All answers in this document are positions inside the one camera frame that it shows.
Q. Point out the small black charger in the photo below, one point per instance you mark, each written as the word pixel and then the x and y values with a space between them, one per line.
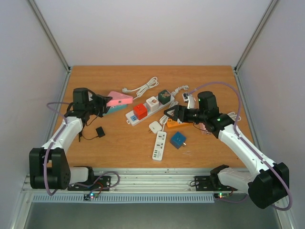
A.
pixel 100 132

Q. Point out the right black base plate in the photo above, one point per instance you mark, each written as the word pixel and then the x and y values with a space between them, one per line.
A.
pixel 207 183

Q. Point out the left small circuit board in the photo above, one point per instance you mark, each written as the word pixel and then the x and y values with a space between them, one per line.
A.
pixel 91 196

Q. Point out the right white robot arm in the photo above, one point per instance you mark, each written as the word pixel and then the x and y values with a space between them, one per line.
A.
pixel 266 182

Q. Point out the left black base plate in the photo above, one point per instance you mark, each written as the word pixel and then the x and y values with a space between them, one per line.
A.
pixel 104 181

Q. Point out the white power strip with USB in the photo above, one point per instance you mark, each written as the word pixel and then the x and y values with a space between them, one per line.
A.
pixel 159 146

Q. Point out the pink triangular power strip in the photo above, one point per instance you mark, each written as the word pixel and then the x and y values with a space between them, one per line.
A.
pixel 119 99

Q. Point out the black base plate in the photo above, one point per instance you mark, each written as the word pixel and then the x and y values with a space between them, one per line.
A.
pixel 104 181
pixel 207 183

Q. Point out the small circuit board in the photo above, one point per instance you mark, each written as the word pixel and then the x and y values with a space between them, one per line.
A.
pixel 221 195
pixel 91 196

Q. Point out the small white flat adapter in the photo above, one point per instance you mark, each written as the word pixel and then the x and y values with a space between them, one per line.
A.
pixel 155 127

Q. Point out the red cube adapter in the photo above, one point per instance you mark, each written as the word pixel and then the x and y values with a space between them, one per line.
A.
pixel 140 111

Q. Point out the long white multicolour power strip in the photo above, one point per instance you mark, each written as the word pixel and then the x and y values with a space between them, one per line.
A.
pixel 132 120

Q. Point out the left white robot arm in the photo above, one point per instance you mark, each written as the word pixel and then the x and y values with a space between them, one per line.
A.
pixel 49 168

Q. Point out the blue cube adapter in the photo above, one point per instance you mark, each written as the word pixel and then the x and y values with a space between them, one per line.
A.
pixel 178 140

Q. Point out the orange power strip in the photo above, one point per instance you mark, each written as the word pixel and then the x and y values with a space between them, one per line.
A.
pixel 171 124

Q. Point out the white cube adapter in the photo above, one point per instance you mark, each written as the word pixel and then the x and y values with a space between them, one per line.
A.
pixel 152 104

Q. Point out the dark green cube adapter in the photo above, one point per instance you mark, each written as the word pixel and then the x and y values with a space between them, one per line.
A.
pixel 164 97

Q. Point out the teal power strip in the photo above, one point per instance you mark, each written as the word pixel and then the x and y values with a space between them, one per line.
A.
pixel 114 109

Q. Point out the grey slotted cable duct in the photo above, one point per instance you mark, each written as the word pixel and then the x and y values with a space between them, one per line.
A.
pixel 109 198

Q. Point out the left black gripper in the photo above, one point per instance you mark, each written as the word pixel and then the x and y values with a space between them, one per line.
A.
pixel 103 100

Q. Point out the pink cube adapter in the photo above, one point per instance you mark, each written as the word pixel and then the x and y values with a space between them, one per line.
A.
pixel 203 129

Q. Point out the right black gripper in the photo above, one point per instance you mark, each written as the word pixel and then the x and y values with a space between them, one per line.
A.
pixel 179 114

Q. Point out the right small circuit board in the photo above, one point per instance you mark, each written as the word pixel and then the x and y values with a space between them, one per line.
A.
pixel 221 195

